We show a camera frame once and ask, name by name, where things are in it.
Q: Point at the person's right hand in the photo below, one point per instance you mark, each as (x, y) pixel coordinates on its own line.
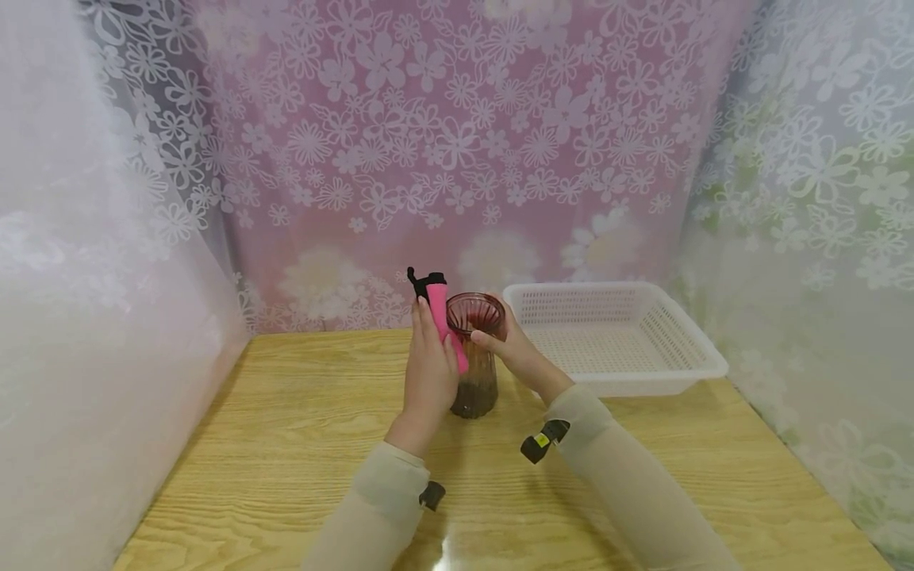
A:
(525, 358)

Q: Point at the person's left hand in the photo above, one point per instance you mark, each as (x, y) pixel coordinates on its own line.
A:
(428, 381)

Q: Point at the person's left fingers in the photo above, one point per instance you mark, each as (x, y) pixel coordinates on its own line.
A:
(421, 329)

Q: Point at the person's right fingers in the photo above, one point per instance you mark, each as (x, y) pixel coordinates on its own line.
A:
(506, 313)

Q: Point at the person's right thumb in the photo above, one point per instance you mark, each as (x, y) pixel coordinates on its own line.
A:
(488, 340)

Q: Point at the pink tool with black cap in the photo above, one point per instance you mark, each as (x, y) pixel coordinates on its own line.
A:
(437, 301)

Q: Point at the dark ribbed glass vase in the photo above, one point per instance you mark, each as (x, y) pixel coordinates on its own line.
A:
(477, 385)

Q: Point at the white plastic basket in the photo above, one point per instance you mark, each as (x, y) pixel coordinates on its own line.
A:
(614, 341)

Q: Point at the black wrist band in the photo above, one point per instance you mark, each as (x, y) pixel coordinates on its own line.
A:
(432, 496)
(543, 441)

